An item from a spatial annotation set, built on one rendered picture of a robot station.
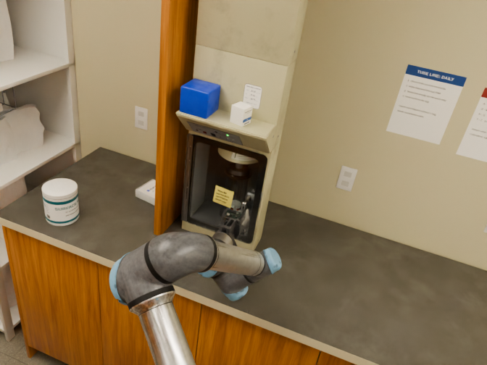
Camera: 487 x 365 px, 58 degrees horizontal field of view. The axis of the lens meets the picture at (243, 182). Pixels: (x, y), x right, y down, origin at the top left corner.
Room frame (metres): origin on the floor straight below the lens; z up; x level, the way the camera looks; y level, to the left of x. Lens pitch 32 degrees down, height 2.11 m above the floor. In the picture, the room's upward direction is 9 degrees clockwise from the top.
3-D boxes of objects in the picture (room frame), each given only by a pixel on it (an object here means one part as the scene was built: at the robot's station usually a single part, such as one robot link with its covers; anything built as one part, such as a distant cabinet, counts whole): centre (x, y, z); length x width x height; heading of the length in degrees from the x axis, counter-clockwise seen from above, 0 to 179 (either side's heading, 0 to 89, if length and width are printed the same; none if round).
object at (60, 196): (1.41, 0.71, 1.02); 0.13 x 0.13 x 0.15
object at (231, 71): (1.53, 0.04, 1.33); 0.32 x 0.25 x 0.77; 74
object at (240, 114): (1.34, 0.04, 1.54); 0.05 x 0.05 x 0.06; 60
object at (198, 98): (1.38, 0.19, 1.56); 0.10 x 0.10 x 0.09; 74
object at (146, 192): (1.65, 0.38, 0.96); 0.16 x 0.12 x 0.04; 65
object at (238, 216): (1.20, 0.02, 1.17); 0.12 x 0.08 x 0.09; 164
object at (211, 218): (1.40, 0.08, 1.19); 0.30 x 0.01 x 0.40; 74
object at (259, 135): (1.35, 0.09, 1.46); 0.32 x 0.11 x 0.10; 74
